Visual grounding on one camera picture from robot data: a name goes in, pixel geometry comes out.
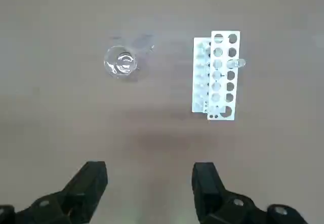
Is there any small clear glass beaker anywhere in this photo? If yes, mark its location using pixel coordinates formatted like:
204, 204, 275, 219
103, 45, 141, 79

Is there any white test tube rack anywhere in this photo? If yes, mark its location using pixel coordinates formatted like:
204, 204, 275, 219
191, 30, 241, 121

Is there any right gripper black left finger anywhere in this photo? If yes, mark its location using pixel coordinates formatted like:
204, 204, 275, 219
0, 161, 109, 224

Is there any clear glass test tube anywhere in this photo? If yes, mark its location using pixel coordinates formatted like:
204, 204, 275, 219
226, 58, 247, 70

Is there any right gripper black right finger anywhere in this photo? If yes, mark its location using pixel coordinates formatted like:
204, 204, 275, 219
191, 162, 311, 224

